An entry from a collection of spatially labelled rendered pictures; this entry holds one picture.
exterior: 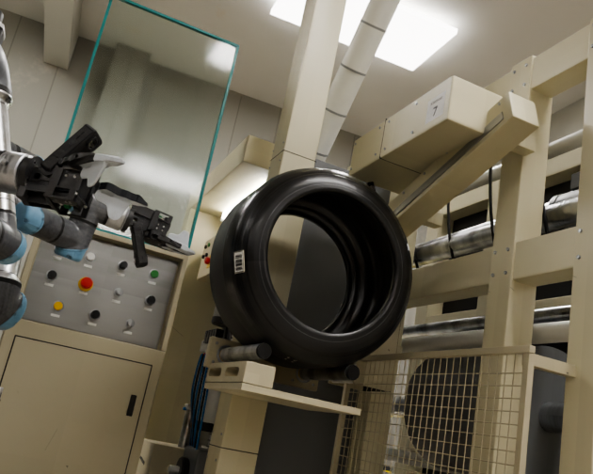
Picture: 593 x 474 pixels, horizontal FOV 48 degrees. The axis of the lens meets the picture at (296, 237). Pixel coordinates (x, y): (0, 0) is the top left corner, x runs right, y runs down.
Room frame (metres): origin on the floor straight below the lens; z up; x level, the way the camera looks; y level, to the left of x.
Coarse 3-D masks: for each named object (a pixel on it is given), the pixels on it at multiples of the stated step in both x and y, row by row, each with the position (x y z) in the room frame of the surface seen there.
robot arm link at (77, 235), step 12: (72, 216) 1.69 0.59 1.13; (72, 228) 1.67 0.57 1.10; (84, 228) 1.69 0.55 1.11; (96, 228) 1.73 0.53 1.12; (60, 240) 1.66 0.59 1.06; (72, 240) 1.68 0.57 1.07; (84, 240) 1.70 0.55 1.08; (60, 252) 1.69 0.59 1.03; (72, 252) 1.70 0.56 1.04; (84, 252) 1.72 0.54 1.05
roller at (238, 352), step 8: (248, 344) 1.93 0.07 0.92; (256, 344) 1.84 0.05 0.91; (264, 344) 1.82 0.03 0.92; (224, 352) 2.09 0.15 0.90; (232, 352) 2.01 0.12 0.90; (240, 352) 1.94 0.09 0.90; (248, 352) 1.88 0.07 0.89; (256, 352) 1.82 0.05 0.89; (264, 352) 1.82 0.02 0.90; (224, 360) 2.12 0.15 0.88; (232, 360) 2.05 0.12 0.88; (240, 360) 2.00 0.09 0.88
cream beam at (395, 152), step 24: (432, 96) 1.79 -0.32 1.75; (456, 96) 1.71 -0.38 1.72; (480, 96) 1.74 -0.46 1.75; (408, 120) 1.91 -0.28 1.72; (432, 120) 1.77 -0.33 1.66; (456, 120) 1.72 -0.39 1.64; (480, 120) 1.74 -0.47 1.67; (360, 144) 2.22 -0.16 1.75; (384, 144) 2.04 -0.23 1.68; (408, 144) 1.91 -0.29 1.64; (432, 144) 1.88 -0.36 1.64; (456, 144) 1.85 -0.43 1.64; (360, 168) 2.19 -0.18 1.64; (384, 168) 2.13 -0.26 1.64; (408, 168) 2.10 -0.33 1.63
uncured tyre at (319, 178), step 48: (288, 192) 1.77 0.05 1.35; (336, 192) 1.82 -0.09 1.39; (240, 240) 1.76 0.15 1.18; (336, 240) 2.16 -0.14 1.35; (384, 240) 2.05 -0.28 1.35; (240, 288) 1.78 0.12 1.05; (384, 288) 2.11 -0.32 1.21; (240, 336) 1.95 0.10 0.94; (288, 336) 1.81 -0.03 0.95; (336, 336) 1.85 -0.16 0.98; (384, 336) 1.93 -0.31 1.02
